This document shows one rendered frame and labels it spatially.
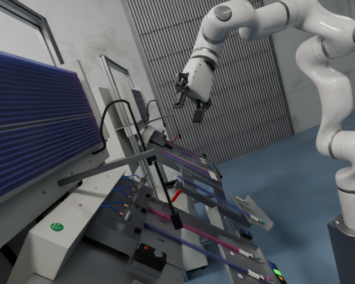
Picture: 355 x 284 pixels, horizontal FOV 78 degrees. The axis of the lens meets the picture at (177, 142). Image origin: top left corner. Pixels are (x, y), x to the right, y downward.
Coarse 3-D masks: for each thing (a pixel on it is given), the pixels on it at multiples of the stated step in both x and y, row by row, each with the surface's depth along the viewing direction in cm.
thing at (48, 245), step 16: (96, 176) 72; (112, 176) 77; (80, 192) 59; (96, 192) 63; (64, 208) 50; (80, 208) 53; (96, 208) 56; (48, 224) 44; (64, 224) 46; (80, 224) 48; (32, 240) 41; (48, 240) 41; (64, 240) 42; (80, 240) 53; (32, 256) 41; (48, 256) 42; (64, 256) 42; (16, 272) 42; (32, 272) 42; (48, 272) 42
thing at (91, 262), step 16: (160, 208) 89; (160, 224) 79; (144, 240) 67; (160, 240) 70; (80, 256) 50; (96, 256) 53; (112, 256) 55; (128, 256) 58; (176, 256) 67; (64, 272) 45; (80, 272) 47; (96, 272) 49; (112, 272) 51; (128, 272) 53; (144, 272) 55; (176, 272) 61
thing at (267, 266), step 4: (256, 248) 96; (260, 248) 95; (256, 252) 95; (260, 252) 92; (260, 256) 91; (264, 256) 90; (264, 260) 88; (264, 264) 87; (268, 264) 85; (268, 268) 84; (268, 272) 83; (272, 272) 81; (272, 276) 80; (276, 276) 80; (276, 280) 78
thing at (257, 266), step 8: (224, 240) 91; (232, 240) 94; (224, 248) 85; (240, 248) 91; (248, 248) 94; (224, 256) 80; (232, 256) 82; (240, 256) 85; (240, 264) 80; (248, 264) 83; (256, 264) 85; (232, 272) 73; (240, 272) 75; (256, 272) 80; (264, 272) 83; (232, 280) 69; (240, 280) 71; (248, 280) 73; (256, 280) 76; (272, 280) 79
